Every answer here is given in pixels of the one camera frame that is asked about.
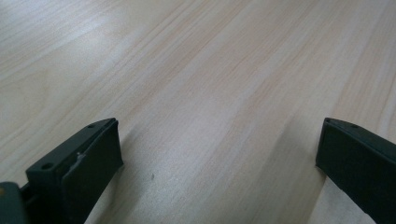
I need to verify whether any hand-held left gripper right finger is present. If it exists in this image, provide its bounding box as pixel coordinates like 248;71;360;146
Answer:
315;117;396;224

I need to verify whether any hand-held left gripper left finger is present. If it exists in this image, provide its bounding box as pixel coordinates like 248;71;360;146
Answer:
25;117;124;224

